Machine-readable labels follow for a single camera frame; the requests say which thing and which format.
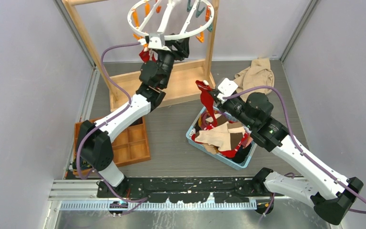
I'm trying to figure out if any purple cable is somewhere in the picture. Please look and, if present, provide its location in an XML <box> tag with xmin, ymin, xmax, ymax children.
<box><xmin>222</xmin><ymin>86</ymin><xmax>366</xmax><ymax>215</ymax></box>
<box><xmin>76</xmin><ymin>42</ymin><xmax>142</xmax><ymax>181</ymax></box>

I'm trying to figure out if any beige cloth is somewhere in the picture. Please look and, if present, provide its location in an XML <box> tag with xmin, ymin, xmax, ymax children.
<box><xmin>234</xmin><ymin>58</ymin><xmax>275</xmax><ymax>93</ymax></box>

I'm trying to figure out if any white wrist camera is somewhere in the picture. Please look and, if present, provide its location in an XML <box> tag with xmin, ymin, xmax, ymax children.
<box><xmin>216</xmin><ymin>78</ymin><xmax>238</xmax><ymax>103</ymax></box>
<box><xmin>138</xmin><ymin>33</ymin><xmax>171</xmax><ymax>51</ymax></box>

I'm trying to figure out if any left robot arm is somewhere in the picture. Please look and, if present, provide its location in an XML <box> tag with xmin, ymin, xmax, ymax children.
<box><xmin>76</xmin><ymin>38</ymin><xmax>190</xmax><ymax>198</ymax></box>

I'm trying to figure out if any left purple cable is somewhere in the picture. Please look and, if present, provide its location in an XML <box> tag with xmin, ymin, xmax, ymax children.
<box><xmin>76</xmin><ymin>42</ymin><xmax>142</xmax><ymax>181</ymax></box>

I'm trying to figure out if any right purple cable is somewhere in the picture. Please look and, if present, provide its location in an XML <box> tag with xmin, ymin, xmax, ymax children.
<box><xmin>222</xmin><ymin>86</ymin><xmax>366</xmax><ymax>215</ymax></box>

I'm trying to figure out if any wooden compartment tray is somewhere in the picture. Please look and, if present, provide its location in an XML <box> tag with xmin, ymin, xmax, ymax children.
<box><xmin>72</xmin><ymin>117</ymin><xmax>151</xmax><ymax>175</ymax></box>

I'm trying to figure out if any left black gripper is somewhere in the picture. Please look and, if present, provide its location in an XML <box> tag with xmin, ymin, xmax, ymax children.
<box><xmin>156</xmin><ymin>34</ymin><xmax>188</xmax><ymax>88</ymax></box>

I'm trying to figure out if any blue plastic basket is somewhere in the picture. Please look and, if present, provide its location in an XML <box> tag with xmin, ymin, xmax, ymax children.
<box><xmin>185</xmin><ymin>107</ymin><xmax>257</xmax><ymax>170</ymax></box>

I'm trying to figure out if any orange clothes peg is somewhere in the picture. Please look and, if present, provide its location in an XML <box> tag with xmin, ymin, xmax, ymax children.
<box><xmin>196</xmin><ymin>31</ymin><xmax>204</xmax><ymax>43</ymax></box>

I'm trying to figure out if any wooden hanger stand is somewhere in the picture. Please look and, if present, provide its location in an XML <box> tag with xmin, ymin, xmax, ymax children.
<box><xmin>62</xmin><ymin>0</ymin><xmax>219</xmax><ymax>111</ymax></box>

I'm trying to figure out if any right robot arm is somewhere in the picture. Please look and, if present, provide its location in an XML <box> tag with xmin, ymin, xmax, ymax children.
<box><xmin>209</xmin><ymin>89</ymin><xmax>364</xmax><ymax>225</ymax></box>

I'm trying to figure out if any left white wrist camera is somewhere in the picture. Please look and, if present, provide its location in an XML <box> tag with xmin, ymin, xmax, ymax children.
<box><xmin>138</xmin><ymin>33</ymin><xmax>171</xmax><ymax>51</ymax></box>

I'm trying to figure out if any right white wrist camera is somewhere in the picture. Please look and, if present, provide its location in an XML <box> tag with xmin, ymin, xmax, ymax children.
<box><xmin>216</xmin><ymin>78</ymin><xmax>238</xmax><ymax>103</ymax></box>

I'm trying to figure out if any white round clip hanger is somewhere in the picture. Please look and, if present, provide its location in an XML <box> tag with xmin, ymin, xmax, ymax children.
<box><xmin>127</xmin><ymin>0</ymin><xmax>219</xmax><ymax>41</ymax></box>

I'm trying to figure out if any beige sock in basket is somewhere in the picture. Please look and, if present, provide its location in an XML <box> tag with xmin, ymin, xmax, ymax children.
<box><xmin>194</xmin><ymin>122</ymin><xmax>246</xmax><ymax>151</ymax></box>

